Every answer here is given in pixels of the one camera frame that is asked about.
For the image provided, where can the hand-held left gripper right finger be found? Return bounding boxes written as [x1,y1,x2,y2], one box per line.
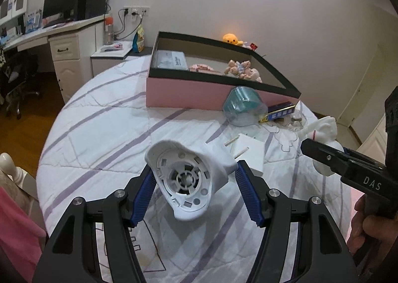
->
[235,160,356,283]

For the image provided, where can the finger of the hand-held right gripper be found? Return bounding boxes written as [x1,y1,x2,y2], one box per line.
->
[300,138,353,178]
[385,86,398,168]

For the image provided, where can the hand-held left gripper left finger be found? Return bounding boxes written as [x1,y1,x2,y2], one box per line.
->
[33,165,157,283]

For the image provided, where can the white plush figure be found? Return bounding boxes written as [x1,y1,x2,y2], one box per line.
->
[299,116,343,176]

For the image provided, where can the white round plastic device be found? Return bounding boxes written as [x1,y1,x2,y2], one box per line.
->
[145,140,238,222]

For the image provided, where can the pink box with black rim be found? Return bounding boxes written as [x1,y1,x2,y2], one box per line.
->
[146,31,302,109]

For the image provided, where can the small pastel doll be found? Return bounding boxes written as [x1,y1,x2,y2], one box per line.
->
[224,59,262,82]

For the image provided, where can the clear plastic box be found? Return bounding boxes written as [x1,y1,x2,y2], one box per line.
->
[154,50,190,71]

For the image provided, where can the person's right hand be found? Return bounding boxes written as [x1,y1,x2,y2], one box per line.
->
[347,194,398,255]

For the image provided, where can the white plug charger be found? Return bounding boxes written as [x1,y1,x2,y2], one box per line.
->
[224,134,266,176]

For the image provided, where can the blue rectangular box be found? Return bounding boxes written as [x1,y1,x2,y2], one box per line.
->
[259,102,296,123]

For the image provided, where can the striped white tablecloth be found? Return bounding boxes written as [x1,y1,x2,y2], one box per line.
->
[36,53,356,283]

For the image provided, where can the pink blanket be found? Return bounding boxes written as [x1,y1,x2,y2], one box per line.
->
[0,187,47,283]

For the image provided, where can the white nightstand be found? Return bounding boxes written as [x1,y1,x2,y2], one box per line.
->
[90,41,134,78]

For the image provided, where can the orange octopus plush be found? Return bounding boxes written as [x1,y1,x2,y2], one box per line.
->
[222,33,246,46]

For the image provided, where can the low black top cabinet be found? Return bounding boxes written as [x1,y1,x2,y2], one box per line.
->
[129,47,153,57]

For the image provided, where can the white desk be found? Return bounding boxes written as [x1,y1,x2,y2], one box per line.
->
[0,14,113,105]

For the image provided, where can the papers on nightstand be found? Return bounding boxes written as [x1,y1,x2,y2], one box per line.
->
[101,42,125,52]

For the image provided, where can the blue yellow snack bag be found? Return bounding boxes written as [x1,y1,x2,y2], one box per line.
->
[133,26,146,52]

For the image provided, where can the clear water bottle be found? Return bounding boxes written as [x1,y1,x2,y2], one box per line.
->
[104,15,114,45]

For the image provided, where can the black office chair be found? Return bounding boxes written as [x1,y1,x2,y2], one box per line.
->
[0,50,41,119]

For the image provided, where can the cream bed frame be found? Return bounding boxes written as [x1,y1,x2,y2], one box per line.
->
[0,152,39,209]

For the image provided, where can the black power cables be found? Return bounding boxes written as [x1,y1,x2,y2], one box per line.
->
[113,9,144,41]

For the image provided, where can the white wall outlet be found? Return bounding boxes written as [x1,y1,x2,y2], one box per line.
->
[123,6,150,18]

